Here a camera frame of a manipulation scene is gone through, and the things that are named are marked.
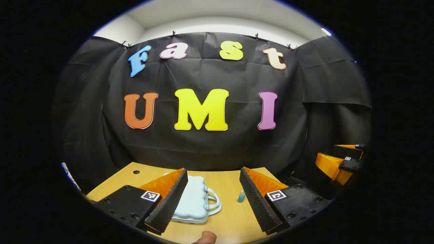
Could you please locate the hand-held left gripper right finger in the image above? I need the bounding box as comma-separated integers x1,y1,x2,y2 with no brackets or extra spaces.
239,167,334,235

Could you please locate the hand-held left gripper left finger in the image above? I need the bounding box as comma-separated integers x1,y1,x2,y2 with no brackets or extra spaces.
96,168,189,236

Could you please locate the light blue suitcase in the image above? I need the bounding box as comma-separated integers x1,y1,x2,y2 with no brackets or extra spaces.
164,173,222,225

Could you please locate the black backdrop cloth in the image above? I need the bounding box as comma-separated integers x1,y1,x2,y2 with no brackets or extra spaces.
53,32,372,195

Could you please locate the white patterned sheet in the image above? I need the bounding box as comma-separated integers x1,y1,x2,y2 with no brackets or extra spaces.
61,162,82,192

